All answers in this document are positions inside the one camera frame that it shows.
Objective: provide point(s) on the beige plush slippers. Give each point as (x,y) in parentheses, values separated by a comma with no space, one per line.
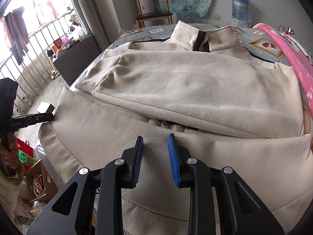
(55,74)

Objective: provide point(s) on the small brown box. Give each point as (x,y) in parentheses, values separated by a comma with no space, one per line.
(45,108)

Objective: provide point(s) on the red box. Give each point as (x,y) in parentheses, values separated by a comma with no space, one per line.
(24,149)

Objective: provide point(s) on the wooden chair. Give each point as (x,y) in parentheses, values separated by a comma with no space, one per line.
(152,17)

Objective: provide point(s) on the person's left hand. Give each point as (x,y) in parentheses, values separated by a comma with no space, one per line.
(15,155)

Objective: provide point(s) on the white water dispenser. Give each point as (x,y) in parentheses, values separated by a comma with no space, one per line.
(242,25)

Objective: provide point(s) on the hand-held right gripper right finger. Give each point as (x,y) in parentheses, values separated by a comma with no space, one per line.
(174,161)

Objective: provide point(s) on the clear empty water jug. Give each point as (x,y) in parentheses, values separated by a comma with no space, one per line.
(185,14)

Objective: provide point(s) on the grey curtain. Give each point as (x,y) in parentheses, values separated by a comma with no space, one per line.
(95,12)

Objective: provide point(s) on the wall socket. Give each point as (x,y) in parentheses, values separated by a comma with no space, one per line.
(214,16)

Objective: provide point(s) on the white lace cloth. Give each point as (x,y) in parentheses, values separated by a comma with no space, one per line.
(300,44)

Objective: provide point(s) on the open cardboard box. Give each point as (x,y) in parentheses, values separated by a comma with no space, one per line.
(46,186)

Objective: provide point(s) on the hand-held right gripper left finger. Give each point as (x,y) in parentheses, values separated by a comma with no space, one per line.
(137,166)

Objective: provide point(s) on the fruit print tablecloth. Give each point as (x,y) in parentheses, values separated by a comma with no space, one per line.
(247,39)

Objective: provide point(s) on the blue water jug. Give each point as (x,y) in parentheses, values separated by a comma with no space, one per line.
(240,6)

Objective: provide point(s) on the white plastic bag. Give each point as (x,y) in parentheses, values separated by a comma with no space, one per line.
(75,33)

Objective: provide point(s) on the person's left forearm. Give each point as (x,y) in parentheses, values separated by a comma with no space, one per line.
(9,193)

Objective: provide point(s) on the dark grey cabinet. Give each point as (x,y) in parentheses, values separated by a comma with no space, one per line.
(75,58)

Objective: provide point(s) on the metal window railing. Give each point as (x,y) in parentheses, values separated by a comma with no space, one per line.
(36,53)

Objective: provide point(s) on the pale cylinder bin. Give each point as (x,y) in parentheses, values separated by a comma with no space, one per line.
(144,2)

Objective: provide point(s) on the green box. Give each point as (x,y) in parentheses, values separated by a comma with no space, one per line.
(27,158)

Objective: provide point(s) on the pink floral blanket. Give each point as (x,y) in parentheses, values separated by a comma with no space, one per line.
(293,51)

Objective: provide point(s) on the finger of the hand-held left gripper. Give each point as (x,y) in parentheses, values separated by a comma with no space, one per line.
(34,119)

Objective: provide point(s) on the hanging dark clothes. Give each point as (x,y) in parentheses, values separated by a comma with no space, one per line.
(17,34)

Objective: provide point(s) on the cream zip jacket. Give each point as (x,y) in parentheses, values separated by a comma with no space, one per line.
(195,95)

